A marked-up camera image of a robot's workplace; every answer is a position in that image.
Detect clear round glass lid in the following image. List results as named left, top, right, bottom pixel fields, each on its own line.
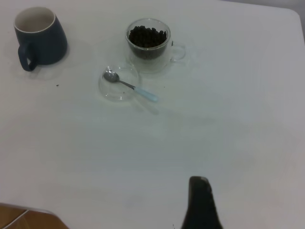
left=98, top=65, right=140, bottom=103

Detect dark roasted coffee beans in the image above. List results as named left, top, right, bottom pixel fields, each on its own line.
left=128, top=25, right=168, bottom=61

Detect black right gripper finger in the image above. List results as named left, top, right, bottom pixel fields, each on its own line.
left=180, top=176, right=225, bottom=229

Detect dark blue-grey ceramic mug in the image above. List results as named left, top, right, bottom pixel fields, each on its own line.
left=13, top=6, right=68, bottom=72

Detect metal spoon pale blue handle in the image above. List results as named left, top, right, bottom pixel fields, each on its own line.
left=103, top=71, right=159, bottom=103

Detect clear double-wall glass cup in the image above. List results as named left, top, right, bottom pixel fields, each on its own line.
left=125, top=18, right=187, bottom=74

